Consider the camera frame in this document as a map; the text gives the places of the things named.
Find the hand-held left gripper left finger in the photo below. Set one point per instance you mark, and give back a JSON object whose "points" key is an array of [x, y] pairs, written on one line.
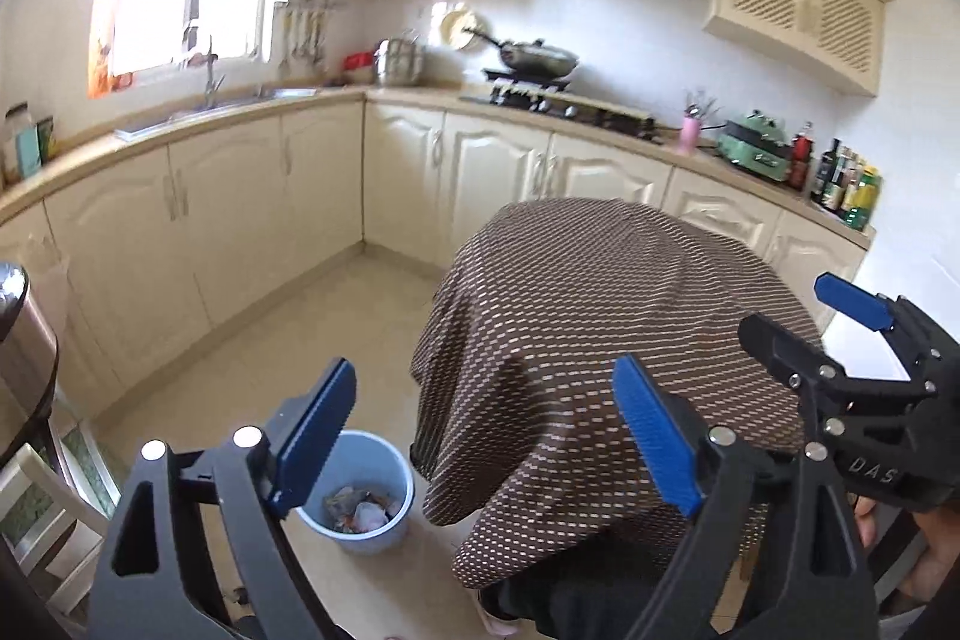
{"points": [[315, 437]]}

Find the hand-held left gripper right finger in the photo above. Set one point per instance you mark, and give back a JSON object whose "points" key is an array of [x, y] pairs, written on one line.
{"points": [[652, 437]]}

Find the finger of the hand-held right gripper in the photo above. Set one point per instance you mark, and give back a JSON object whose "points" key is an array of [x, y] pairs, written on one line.
{"points": [[772, 340], [851, 302]]}

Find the light blue trash bin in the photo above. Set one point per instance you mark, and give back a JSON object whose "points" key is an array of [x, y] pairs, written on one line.
{"points": [[394, 467]]}

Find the person's right hand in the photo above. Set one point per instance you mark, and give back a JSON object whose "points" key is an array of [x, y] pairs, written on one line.
{"points": [[937, 550]]}

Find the green and yellow bottle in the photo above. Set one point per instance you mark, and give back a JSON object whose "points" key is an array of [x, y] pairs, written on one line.
{"points": [[866, 201]]}

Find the dark glass bottle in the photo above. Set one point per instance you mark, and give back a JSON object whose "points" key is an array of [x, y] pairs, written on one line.
{"points": [[831, 179]]}

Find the brown dotted tablecloth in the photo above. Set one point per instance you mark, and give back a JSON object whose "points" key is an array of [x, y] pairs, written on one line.
{"points": [[562, 325]]}

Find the red sauce bottle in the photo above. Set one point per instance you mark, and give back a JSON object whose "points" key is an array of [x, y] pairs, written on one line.
{"points": [[801, 160]]}

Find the green electric cooker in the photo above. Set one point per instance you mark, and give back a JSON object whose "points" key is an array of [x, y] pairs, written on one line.
{"points": [[750, 149]]}

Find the dark cloth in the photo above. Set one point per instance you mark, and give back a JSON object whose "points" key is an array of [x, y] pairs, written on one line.
{"points": [[570, 602]]}

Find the pink utensil holder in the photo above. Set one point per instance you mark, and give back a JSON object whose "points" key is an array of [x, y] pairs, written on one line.
{"points": [[688, 134]]}

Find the cream lower kitchen cabinets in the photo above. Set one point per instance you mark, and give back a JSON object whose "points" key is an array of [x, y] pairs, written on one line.
{"points": [[225, 220]]}

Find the white chair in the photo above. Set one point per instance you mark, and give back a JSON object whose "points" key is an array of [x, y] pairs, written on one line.
{"points": [[45, 497]]}

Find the steel round can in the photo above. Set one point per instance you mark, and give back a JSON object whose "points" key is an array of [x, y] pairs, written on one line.
{"points": [[26, 347]]}

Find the black gas stove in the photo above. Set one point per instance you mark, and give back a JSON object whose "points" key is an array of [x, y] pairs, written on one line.
{"points": [[570, 108]]}

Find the steel kitchen sink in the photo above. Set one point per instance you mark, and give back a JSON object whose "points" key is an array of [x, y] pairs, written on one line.
{"points": [[225, 111]]}

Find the black wok pan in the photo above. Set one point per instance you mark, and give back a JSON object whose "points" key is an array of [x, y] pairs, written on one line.
{"points": [[536, 59]]}

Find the steel faucet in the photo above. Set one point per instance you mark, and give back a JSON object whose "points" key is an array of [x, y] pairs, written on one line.
{"points": [[211, 81]]}

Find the red container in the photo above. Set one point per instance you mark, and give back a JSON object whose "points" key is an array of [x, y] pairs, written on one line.
{"points": [[358, 61]]}

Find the stacked steel pot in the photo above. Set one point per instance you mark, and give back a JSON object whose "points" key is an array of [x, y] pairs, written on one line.
{"points": [[397, 63]]}

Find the orange window item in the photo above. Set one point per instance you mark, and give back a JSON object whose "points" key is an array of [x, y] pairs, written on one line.
{"points": [[109, 74]]}

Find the yellow round plate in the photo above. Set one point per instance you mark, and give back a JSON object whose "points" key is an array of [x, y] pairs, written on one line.
{"points": [[457, 27]]}

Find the cream lattice wall cabinet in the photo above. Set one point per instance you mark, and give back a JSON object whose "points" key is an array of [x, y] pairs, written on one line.
{"points": [[795, 10]]}

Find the wall utensil rack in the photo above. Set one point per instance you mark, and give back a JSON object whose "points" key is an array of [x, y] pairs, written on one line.
{"points": [[307, 21]]}

